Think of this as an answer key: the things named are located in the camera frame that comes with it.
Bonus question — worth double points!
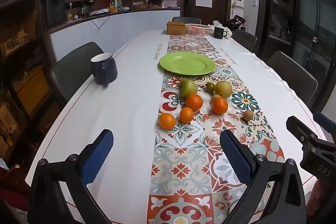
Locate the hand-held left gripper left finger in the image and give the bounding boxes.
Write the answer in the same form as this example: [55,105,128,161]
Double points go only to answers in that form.
[28,129,114,224]

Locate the white lower cabinets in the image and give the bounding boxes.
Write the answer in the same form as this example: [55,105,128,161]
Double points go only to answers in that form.
[50,9,181,62]

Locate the wicker basket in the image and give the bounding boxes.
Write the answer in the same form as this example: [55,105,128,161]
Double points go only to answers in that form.
[166,21,186,35]

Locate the pink plastic basket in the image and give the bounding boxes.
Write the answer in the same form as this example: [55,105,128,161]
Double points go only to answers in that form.
[185,24,212,35]

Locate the dark red cloth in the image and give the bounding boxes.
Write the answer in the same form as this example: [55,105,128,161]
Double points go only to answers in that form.
[0,166,30,205]

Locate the black mug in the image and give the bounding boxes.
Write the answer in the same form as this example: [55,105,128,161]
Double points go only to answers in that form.
[213,27,228,39]

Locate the person's right hand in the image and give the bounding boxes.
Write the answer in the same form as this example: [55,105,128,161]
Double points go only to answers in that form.
[307,179,336,217]

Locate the green plate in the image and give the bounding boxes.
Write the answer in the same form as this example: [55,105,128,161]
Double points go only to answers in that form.
[159,51,217,76]

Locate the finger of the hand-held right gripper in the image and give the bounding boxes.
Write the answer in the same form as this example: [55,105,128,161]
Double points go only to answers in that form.
[286,115,326,151]
[313,111,336,139]

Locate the grey chair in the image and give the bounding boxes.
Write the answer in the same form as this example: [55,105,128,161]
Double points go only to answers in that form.
[266,51,319,101]
[50,42,105,104]
[172,17,202,25]
[232,29,258,52]

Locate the glass kettle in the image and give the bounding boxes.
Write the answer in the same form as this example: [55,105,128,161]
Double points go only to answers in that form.
[81,4,92,18]

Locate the navy blue mug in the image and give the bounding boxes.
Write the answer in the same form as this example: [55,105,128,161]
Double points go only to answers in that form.
[91,53,118,87]

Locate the orange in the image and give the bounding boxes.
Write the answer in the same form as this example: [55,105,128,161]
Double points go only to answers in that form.
[185,94,203,112]
[212,97,228,115]
[180,107,194,124]
[158,113,176,130]

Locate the green apple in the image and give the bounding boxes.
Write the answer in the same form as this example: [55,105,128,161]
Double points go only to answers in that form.
[179,78,198,98]

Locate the dark wooden shelf unit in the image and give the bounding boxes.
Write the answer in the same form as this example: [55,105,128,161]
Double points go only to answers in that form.
[0,0,51,161]

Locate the patterned table runner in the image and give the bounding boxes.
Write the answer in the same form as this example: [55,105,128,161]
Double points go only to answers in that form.
[147,34,286,224]

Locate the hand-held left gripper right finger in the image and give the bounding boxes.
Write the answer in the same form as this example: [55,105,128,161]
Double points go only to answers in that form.
[219,129,307,224]

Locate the glass sliding door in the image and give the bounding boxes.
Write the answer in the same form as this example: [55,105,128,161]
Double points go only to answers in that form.
[289,0,336,109]

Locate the yellow pear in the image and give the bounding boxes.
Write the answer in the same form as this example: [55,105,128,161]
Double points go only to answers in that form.
[214,81,233,99]

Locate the white crumpled cloth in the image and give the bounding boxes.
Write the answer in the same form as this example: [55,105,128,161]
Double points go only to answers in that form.
[209,21,234,39]

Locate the black water dispenser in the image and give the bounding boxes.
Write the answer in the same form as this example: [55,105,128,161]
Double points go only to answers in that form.
[46,0,66,25]

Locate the dark bag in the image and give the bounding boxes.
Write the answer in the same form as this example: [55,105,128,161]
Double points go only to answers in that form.
[230,15,248,31]

